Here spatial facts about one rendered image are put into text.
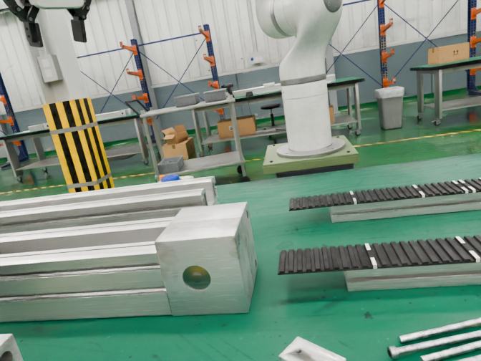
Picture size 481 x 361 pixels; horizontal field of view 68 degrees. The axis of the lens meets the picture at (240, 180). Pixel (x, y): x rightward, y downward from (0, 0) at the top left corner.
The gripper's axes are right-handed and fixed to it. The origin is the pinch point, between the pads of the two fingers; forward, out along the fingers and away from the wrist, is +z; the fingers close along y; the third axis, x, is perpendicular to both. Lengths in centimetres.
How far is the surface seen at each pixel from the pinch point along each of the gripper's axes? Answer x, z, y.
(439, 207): -69, 19, 11
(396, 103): -15, 122, 487
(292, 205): -48, 22, 4
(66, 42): 249, 40, 178
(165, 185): -25.1, 22.9, -1.4
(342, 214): -56, 22, 6
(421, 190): -66, 18, 13
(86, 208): -17.2, 24.4, -12.8
